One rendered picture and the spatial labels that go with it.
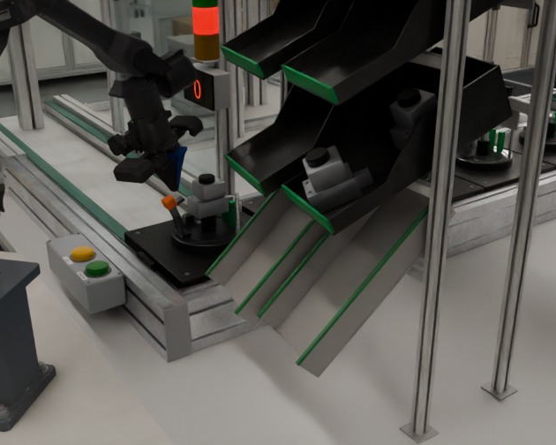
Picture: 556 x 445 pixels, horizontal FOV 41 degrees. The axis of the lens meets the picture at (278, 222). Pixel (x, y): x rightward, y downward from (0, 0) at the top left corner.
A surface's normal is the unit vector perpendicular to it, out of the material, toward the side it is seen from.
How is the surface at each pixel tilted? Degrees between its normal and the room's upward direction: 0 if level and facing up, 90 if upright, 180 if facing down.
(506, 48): 90
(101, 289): 90
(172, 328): 90
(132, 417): 0
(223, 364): 0
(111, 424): 0
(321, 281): 45
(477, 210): 90
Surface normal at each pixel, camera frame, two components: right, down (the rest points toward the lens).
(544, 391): 0.00, -0.91
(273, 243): -0.65, -0.52
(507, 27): 0.53, 0.35
